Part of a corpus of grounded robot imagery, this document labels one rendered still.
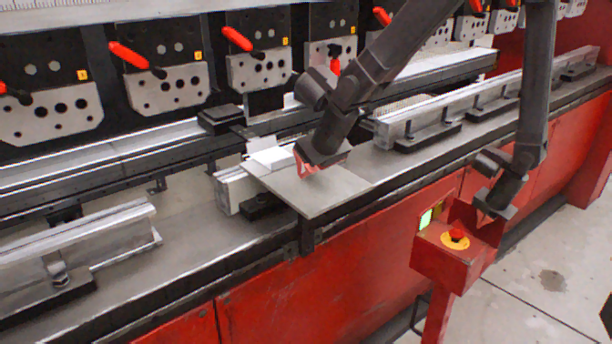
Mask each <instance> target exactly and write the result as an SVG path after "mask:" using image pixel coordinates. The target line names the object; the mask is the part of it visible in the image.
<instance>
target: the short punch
mask: <svg viewBox="0 0 612 344"><path fill-rule="evenodd" d="M242 102H244V108H243V113H245V117H246V118H247V124H248V125H252V124H255V123H259V122H261V121H265V120H268V119H272V118H274V117H278V116H282V109H283V108H284V85H280V86H274V87H269V88H265V89H261V90H258V91H253V92H249V93H246V94H242Z"/></svg>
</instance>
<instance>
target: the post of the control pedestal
mask: <svg viewBox="0 0 612 344"><path fill-rule="evenodd" d="M454 299H455V294H453V293H451V291H450V290H448V289H446V288H444V287H442V286H440V285H439V284H437V283H435V282H434V284H433V293H432V296H431V301H430V305H429V308H428V313H427V317H426V321H425V325H424V329H423V336H422V340H421V344H443V341H444V335H445V332H446V329H447V325H448V321H449V318H450V315H451V312H452V308H453V304H454Z"/></svg>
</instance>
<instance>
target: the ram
mask: <svg viewBox="0 0 612 344"><path fill-rule="evenodd" d="M310 1H319V0H123V1H121V2H111V3H98V4H86V5H62V6H50V7H38V8H27V9H15V10H4V11H0V34H7V33H15V32H25V31H34V30H43V29H51V28H60V27H70V26H78V25H95V24H104V23H114V22H123V21H132V20H140V19H146V18H150V17H159V16H167V15H184V14H193V13H202V12H211V11H220V10H229V9H239V8H248V7H256V6H265V5H282V4H291V3H300V2H310Z"/></svg>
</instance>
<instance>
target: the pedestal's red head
mask: <svg viewBox="0 0 612 344"><path fill-rule="evenodd" d="M455 189H456V187H454V188H452V189H451V190H450V191H449V192H447V193H446V194H445V195H443V196H442V197H440V198H439V199H438V200H436V201H435V202H434V203H433V204H432V205H431V206H430V207H429V208H427V209H426V210H425V211H424V212H423V213H421V214H420V215H419V216H417V219H418V220H417V226H416V231H415V234H414V238H413V247H412V253H411V257H410V263H409V267H410V268H412V269H414V270H415V271H417V272H419V273H420V274H422V275H424V276H425V277H427V278H429V279H430V280H432V281H434V282H435V283H437V284H439V285H440V286H442V287H444V288H446V289H448V290H450V291H451V293H453V294H455V295H456V296H457V297H459V298H461V297H462V296H463V295H464V293H465V292H466V291H467V290H468V289H469V288H470V287H471V286H472V285H473V284H474V282H475V281H476V280H477V279H478V278H479V276H481V274H482V273H483V272H484V271H485V270H486V269H487V268H488V266H490V265H491V264H492V263H493V262H494V261H495V256H496V253H497V250H498V248H499V245H500V242H501V239H502V236H503V233H504V230H505V225H506V223H505V221H504V220H502V219H501V218H500V217H498V218H497V219H496V220H495V221H494V222H491V223H489V224H486V225H483V226H482V227H481V228H478V229H477V228H476V223H477V217H478V216H477V215H476V210H478V209H477V207H474V206H473V205H472V204H470V203H469V202H467V201H464V200H462V199H460V198H458V197H455V196H454V195H453V199H452V204H451V206H449V208H450V209H449V213H448V217H447V221H446V224H445V223H444V222H442V221H440V220H438V219H436V218H435V219H434V220H433V221H432V222H431V219H432V214H433V210H434V206H435V205H436V203H437V202H438V201H440V200H441V201H442V200H443V204H442V209H441V214H442V212H443V207H444V199H445V198H446V197H447V195H448V194H449V193H450V192H452V191H453V192H454V193H455ZM429 209H430V210H432V211H431V216H430V220H429V224H428V225H427V226H425V227H424V228H423V229H421V230H420V231H419V227H420V223H421V217H422V216H423V215H424V213H425V212H426V211H428V210H429ZM447 209H448V208H447ZM430 210H429V211H430ZM441 214H440V215H441ZM440 215H439V216H440ZM439 216H438V217H439ZM451 228H458V229H460V230H462V231H463V232H464V236H465V237H466V238H467V239H468V241H469V246H468V247H467V248H465V249H452V248H449V247H447V246H446V245H444V244H443V243H442V241H441V235H442V234H443V233H445V232H448V231H449V230H450V229H451Z"/></svg>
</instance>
